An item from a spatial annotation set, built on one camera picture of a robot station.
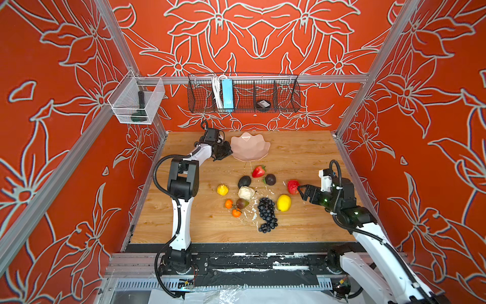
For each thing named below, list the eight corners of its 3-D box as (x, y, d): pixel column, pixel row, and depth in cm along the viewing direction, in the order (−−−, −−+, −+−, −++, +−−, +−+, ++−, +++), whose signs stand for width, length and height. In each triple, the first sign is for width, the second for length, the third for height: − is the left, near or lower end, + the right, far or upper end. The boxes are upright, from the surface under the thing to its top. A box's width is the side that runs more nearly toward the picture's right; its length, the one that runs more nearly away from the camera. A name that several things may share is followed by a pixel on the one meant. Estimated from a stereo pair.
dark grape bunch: (259, 232, 82) (259, 229, 79) (257, 201, 92) (257, 197, 89) (277, 232, 82) (278, 229, 79) (273, 201, 92) (274, 197, 89)
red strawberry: (252, 177, 101) (252, 173, 97) (251, 169, 104) (252, 165, 101) (265, 177, 100) (266, 173, 97) (265, 169, 104) (265, 164, 101)
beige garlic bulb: (236, 197, 93) (236, 192, 90) (243, 188, 96) (243, 183, 93) (247, 204, 91) (247, 199, 87) (254, 194, 94) (254, 190, 90)
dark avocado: (238, 188, 96) (238, 184, 94) (238, 179, 100) (238, 175, 97) (250, 187, 96) (251, 184, 94) (250, 179, 100) (250, 175, 97)
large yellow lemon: (277, 212, 88) (278, 208, 85) (275, 198, 93) (277, 194, 89) (291, 211, 88) (292, 208, 85) (288, 198, 93) (290, 194, 89)
